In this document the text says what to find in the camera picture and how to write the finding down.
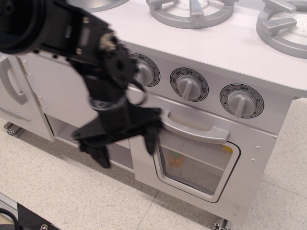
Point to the aluminium frame rail right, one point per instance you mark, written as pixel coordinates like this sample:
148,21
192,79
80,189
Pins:
223,224

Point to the orange toy fruit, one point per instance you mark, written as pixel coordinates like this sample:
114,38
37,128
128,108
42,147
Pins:
175,159

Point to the silver toy sink basin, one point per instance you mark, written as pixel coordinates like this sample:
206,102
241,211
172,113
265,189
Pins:
98,5

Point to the aluminium frame rail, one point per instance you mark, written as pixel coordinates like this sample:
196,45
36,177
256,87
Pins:
13,130
223,224

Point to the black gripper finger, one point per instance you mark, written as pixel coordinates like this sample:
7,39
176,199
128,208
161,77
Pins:
151,135
99,154

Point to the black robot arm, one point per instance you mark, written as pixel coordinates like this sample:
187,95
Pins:
87,43

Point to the silver middle burner grate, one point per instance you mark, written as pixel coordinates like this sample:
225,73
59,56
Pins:
196,19

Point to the white cabinet door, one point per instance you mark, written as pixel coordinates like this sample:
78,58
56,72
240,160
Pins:
61,93

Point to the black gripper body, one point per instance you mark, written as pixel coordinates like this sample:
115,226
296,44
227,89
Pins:
118,124

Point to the grey right timer knob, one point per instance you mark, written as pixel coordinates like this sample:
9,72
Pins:
242,101

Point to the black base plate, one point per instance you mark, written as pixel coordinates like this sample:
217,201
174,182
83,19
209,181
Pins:
33,221

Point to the silver right burner grate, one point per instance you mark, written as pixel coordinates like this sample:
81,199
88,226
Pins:
282,25

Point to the silver left door handle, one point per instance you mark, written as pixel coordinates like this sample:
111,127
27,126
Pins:
10,74

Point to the aluminium rail bottom left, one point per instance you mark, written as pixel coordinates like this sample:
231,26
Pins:
9,205

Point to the white left fridge door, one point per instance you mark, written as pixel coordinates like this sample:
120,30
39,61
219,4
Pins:
28,116

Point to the grey left stove knob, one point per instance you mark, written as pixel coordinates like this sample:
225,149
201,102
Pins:
148,74

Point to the white toy kitchen body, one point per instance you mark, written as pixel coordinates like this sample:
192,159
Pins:
224,54

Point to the white toy oven door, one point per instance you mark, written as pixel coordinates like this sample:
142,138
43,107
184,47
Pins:
219,178

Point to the aluminium frame rail left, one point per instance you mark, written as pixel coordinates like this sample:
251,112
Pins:
13,130

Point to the silver oven door handle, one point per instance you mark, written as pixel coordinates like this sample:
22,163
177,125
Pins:
214,135

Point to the silver burner grate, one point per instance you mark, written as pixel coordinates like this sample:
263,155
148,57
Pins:
196,19
282,25

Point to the grey middle temperature knob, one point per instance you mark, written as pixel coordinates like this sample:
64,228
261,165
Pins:
189,84

